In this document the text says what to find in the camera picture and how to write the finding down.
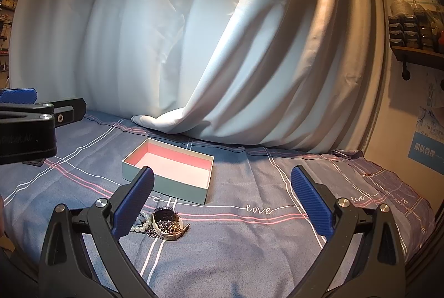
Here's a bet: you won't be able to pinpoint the white pearl bracelet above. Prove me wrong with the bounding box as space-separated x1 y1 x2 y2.
130 210 154 234

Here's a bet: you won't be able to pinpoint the rose gold wrist watch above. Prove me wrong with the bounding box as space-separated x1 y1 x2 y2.
151 207 190 241

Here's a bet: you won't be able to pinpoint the blue plaid bed sheet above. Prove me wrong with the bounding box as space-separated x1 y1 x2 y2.
1 112 435 297

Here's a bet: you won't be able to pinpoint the teal box pink interior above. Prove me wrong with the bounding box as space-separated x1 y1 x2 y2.
122 138 214 205

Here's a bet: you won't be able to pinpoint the white draped curtain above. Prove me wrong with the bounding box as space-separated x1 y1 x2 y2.
9 0 385 153

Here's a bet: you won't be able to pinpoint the dark jars on shelf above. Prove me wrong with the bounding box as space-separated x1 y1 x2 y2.
388 0 443 54

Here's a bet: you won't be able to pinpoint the blue wall poster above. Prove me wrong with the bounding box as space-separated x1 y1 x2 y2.
408 71 444 174

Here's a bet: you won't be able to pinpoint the wooden wall shelf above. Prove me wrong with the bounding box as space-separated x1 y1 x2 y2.
391 46 444 81

